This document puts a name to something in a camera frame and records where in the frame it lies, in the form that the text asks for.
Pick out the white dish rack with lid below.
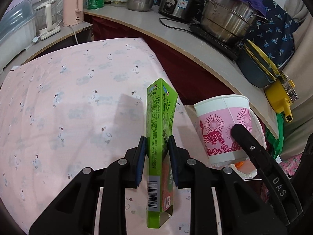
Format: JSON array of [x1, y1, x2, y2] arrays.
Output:
[[0, 0, 36, 71]]

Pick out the large steel steamer pot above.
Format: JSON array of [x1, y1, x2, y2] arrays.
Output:
[[200, 0, 269, 42]]

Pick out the pink patterned paper cup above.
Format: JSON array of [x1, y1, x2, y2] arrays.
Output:
[[194, 94, 253, 166]]

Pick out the yellow electric pot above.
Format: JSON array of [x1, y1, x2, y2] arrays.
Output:
[[265, 71, 299, 123]]

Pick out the pink patterned tablecloth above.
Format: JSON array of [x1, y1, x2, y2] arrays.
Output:
[[1, 38, 207, 234]]

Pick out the green plastic bag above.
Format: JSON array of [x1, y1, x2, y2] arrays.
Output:
[[265, 112, 285, 158]]

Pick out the black induction cooktop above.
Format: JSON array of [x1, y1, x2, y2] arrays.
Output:
[[189, 24, 243, 61]]

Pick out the small steel pot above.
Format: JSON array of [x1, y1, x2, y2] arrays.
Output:
[[126, 0, 154, 12]]

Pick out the stacked blue yellow basins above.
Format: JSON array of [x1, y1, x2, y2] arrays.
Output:
[[236, 39, 281, 88]]

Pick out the white power plug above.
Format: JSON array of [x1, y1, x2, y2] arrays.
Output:
[[32, 36, 40, 44]]

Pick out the white lined trash bin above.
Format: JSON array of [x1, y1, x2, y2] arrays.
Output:
[[186, 106, 270, 180]]

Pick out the white glass kettle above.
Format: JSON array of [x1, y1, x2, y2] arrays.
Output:
[[34, 0, 61, 40]]

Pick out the silver rice cooker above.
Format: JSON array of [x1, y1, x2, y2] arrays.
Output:
[[159, 0, 198, 22]]

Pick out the green carton box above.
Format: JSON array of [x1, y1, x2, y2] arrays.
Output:
[[146, 79, 178, 229]]

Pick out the pink electric kettle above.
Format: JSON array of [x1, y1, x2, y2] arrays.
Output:
[[63, 0, 84, 27]]

